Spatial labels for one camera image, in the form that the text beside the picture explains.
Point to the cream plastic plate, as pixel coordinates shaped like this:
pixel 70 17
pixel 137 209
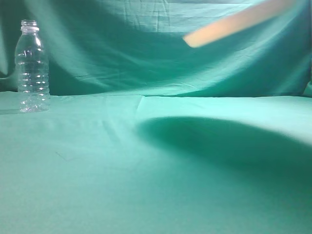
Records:
pixel 237 22

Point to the green cloth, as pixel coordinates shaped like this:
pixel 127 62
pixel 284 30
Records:
pixel 146 135

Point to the clear plastic bottle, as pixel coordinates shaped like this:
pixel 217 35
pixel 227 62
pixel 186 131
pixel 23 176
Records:
pixel 32 67

